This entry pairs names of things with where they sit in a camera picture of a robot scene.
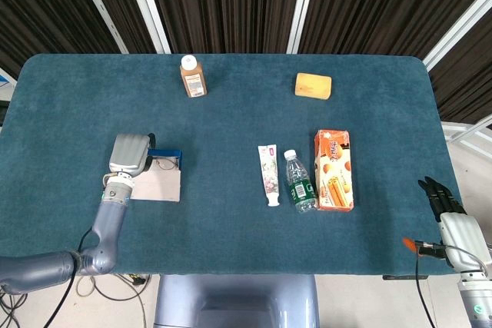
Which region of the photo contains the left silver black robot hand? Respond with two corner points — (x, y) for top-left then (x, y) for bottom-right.
(108, 132), (157, 177)

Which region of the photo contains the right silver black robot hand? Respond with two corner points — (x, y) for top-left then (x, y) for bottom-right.
(417, 176), (492, 272)

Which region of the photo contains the blue box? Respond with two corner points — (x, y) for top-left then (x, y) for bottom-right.
(129, 147), (184, 203)

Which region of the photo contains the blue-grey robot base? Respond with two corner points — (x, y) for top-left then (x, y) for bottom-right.
(153, 273), (320, 328)

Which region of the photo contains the orange tipped black connector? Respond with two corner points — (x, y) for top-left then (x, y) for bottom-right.
(401, 237), (447, 260)

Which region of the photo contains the brown juice bottle white cap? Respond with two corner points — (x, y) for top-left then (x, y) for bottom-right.
(179, 55), (208, 98)

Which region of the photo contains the white metal rack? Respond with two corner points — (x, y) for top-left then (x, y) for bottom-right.
(440, 119), (492, 161)

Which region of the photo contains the teal blue table cloth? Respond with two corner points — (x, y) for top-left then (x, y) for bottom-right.
(0, 53), (462, 276)

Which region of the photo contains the white floral toothpaste tube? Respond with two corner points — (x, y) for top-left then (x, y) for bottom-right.
(258, 144), (281, 208)

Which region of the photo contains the orange biscuit box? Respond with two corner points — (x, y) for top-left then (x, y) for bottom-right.
(314, 129), (355, 212)

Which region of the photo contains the clear water bottle green label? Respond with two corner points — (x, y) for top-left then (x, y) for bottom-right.
(283, 149), (318, 214)

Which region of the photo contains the dark brown pleated curtain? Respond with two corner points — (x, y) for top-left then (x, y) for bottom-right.
(0, 0), (492, 124)

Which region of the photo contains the yellow sponge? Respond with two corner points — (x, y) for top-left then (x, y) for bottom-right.
(294, 72), (332, 101)

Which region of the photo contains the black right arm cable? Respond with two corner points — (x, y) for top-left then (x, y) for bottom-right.
(414, 253), (438, 328)

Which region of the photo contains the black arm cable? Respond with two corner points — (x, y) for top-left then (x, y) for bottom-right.
(42, 227), (94, 328)
(414, 253), (438, 328)

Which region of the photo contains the grey floor cable loop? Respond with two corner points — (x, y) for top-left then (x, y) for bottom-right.
(75, 273), (151, 303)

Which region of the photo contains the white frame post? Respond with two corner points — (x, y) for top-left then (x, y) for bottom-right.
(70, 0), (129, 55)
(121, 0), (171, 55)
(286, 0), (321, 55)
(422, 0), (492, 71)

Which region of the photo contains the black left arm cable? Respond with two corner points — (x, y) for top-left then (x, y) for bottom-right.
(42, 227), (94, 328)

